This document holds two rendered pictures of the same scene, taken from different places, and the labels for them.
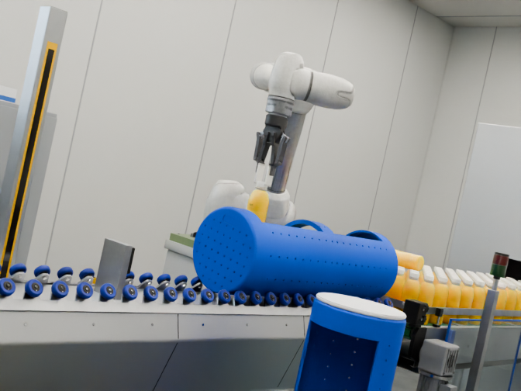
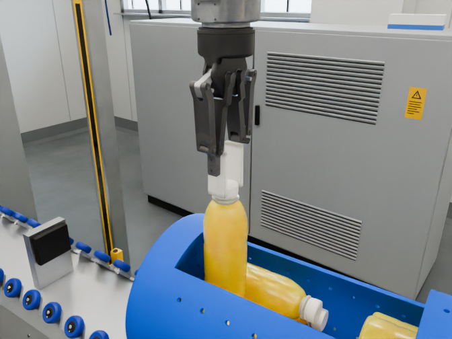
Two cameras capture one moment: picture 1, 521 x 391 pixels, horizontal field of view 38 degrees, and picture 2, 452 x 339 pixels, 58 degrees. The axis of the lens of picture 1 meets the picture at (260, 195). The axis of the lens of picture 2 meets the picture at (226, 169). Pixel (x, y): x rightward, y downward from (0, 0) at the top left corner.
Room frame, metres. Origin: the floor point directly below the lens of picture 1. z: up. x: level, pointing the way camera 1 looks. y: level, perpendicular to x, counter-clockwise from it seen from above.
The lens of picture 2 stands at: (2.44, -0.55, 1.59)
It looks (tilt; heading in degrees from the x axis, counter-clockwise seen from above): 23 degrees down; 82
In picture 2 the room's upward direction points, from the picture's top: straight up
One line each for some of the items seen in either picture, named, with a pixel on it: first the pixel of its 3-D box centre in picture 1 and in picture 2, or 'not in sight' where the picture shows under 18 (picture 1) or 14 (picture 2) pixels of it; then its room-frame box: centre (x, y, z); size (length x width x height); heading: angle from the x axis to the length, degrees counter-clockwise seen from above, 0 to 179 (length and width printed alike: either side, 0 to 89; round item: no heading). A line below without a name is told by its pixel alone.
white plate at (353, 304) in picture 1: (360, 306); not in sight; (2.28, -0.37, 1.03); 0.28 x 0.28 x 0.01
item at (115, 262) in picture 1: (115, 268); (51, 253); (2.13, 0.36, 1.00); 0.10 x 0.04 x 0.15; 49
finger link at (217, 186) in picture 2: (269, 175); (217, 173); (2.50, -0.02, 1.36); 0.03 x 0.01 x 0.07; 139
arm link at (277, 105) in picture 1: (279, 107); (225, 2); (2.51, 0.00, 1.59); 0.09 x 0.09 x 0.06
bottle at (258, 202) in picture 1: (256, 213); (225, 245); (2.51, 0.00, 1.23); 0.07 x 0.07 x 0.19
